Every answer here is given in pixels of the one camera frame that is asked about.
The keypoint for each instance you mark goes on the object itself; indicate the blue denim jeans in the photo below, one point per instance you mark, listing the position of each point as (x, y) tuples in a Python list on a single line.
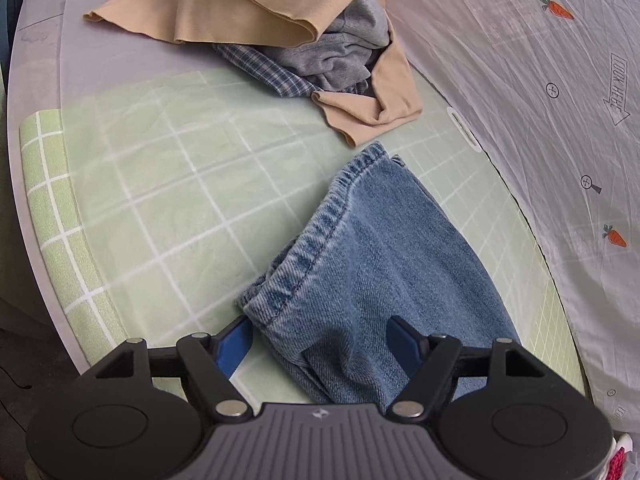
[(390, 270)]

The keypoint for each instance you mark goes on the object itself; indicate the beige shirt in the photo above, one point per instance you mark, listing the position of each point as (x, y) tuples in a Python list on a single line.
[(225, 0)]

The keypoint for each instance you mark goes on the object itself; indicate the blue plaid shirt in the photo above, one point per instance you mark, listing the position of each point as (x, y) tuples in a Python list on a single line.
[(265, 67)]

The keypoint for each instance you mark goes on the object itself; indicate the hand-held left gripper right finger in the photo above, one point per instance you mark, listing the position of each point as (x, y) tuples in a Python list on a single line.
[(402, 340)]

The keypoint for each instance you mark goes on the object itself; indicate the green grid mat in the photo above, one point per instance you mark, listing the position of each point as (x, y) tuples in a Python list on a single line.
[(150, 185)]

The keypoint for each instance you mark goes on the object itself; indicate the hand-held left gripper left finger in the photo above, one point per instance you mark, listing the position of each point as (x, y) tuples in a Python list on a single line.
[(232, 347)]

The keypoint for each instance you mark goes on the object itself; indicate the white carrot print sheet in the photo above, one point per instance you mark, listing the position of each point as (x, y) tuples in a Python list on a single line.
[(500, 60)]

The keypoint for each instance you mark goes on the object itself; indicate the grey garment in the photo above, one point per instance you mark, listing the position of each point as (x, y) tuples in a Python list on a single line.
[(340, 55)]

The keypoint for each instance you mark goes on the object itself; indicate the pale green fabric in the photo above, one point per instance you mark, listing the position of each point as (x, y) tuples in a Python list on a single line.
[(15, 260)]

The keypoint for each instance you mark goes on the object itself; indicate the pink white object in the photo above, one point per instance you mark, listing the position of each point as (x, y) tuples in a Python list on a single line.
[(625, 460)]

